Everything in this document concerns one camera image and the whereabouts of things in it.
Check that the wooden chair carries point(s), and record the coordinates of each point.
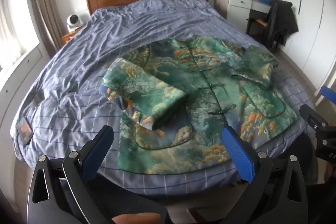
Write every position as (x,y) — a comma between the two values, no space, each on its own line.
(258,24)

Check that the dark jacket on chair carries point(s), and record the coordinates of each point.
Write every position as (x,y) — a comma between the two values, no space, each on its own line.
(283,22)

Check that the white round fan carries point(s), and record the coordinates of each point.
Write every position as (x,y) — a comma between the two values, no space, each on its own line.
(73,22)

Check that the window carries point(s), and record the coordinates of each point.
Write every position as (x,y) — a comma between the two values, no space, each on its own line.
(13,29)

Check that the grey white desk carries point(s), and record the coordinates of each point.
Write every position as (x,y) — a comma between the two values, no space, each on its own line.
(236,3)

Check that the brown wooden nightstand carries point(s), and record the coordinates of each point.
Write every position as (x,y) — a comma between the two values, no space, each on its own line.
(68,36)

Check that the beige curtain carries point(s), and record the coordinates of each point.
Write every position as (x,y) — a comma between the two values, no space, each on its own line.
(42,3)

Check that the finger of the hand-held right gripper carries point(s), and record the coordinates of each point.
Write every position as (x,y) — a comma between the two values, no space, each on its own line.
(329,95)
(313,119)

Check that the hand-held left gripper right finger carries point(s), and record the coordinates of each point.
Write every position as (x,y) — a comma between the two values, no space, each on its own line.
(237,153)

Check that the green printed padded jacket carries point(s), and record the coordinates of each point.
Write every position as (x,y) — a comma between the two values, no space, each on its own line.
(210,98)

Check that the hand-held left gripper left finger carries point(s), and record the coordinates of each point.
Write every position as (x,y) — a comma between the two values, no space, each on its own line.
(90,161)

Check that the blue checked bed blanket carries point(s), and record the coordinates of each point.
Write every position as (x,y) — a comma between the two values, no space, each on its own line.
(118,29)

